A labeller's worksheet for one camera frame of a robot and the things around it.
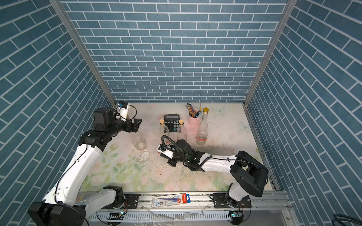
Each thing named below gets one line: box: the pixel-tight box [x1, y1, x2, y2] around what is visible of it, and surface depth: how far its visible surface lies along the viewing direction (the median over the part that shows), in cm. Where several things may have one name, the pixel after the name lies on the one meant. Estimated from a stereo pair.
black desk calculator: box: [164, 113, 180, 133], surface depth 110 cm
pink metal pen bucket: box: [186, 111, 203, 131], surface depth 101 cm
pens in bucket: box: [185, 102, 203, 118], surface depth 101 cm
